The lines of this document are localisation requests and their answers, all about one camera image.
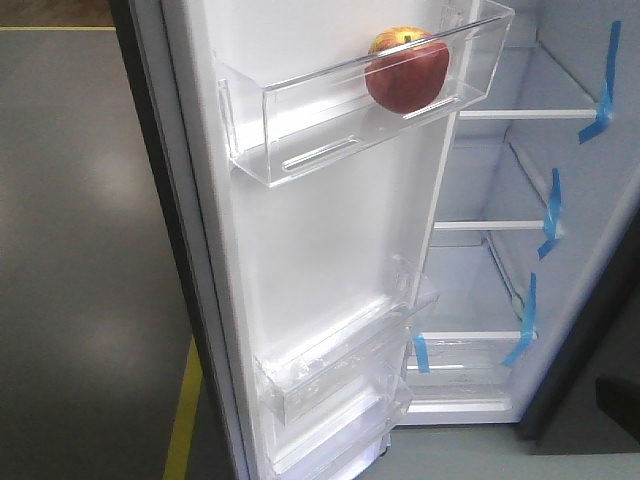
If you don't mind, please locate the dark grey fridge right door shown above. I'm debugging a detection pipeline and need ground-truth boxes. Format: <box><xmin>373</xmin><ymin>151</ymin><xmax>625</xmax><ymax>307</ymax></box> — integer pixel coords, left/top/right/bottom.
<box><xmin>517</xmin><ymin>167</ymin><xmax>639</xmax><ymax>455</ymax></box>

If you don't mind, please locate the fridge shelf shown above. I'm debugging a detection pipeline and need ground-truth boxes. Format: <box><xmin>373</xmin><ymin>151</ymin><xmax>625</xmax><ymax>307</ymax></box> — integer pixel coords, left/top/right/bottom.
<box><xmin>459</xmin><ymin>45</ymin><xmax>598</xmax><ymax>120</ymax></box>
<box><xmin>434</xmin><ymin>141</ymin><xmax>558</xmax><ymax>233</ymax></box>

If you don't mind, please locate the white fridge door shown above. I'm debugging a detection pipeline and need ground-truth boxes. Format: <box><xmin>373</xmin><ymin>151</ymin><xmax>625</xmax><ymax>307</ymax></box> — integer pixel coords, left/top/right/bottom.
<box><xmin>109</xmin><ymin>0</ymin><xmax>516</xmax><ymax>480</ymax></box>

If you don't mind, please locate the clear door bin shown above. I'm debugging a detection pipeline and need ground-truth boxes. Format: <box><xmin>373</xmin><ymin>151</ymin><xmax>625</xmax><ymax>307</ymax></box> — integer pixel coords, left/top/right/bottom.
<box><xmin>255</xmin><ymin>255</ymin><xmax>439</xmax><ymax>424</ymax></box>
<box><xmin>218</xmin><ymin>1</ymin><xmax>515</xmax><ymax>187</ymax></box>
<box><xmin>265</xmin><ymin>383</ymin><xmax>412</xmax><ymax>479</ymax></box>

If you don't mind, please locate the red yellow apple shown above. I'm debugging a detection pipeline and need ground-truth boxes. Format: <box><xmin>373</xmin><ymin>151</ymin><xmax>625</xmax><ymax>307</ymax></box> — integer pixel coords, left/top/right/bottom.
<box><xmin>365</xmin><ymin>42</ymin><xmax>450</xmax><ymax>114</ymax></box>

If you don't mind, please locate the middle clear door bin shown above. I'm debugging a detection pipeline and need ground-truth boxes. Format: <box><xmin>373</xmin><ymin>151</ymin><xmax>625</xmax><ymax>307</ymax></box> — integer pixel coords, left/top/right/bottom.
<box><xmin>255</xmin><ymin>255</ymin><xmax>439</xmax><ymax>424</ymax></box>

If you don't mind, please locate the white fridge body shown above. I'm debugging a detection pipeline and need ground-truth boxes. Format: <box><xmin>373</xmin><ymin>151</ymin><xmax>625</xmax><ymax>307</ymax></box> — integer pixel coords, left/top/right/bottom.
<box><xmin>404</xmin><ymin>1</ymin><xmax>639</xmax><ymax>427</ymax></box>

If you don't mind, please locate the upper clear door bin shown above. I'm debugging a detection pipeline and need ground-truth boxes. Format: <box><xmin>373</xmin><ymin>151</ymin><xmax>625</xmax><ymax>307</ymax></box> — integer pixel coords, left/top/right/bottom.
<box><xmin>218</xmin><ymin>1</ymin><xmax>515</xmax><ymax>187</ymax></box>

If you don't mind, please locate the lower clear door bin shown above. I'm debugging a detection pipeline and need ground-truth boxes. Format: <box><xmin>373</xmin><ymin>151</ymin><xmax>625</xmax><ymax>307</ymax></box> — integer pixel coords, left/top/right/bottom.
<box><xmin>265</xmin><ymin>383</ymin><xmax>412</xmax><ymax>479</ymax></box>

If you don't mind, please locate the middle fridge shelf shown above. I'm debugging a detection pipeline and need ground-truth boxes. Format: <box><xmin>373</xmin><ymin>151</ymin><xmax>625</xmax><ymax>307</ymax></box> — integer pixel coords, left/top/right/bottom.
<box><xmin>434</xmin><ymin>141</ymin><xmax>558</xmax><ymax>233</ymax></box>

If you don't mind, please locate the upper fridge shelf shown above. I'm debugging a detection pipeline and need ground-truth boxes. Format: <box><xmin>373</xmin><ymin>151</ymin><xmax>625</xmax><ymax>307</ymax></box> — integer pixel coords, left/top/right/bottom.
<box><xmin>459</xmin><ymin>45</ymin><xmax>598</xmax><ymax>120</ymax></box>

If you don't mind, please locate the clear crisper drawer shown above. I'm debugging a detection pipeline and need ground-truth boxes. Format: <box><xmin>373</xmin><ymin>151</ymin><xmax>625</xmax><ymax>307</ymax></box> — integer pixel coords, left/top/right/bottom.
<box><xmin>406</xmin><ymin>330</ymin><xmax>520</xmax><ymax>403</ymax></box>

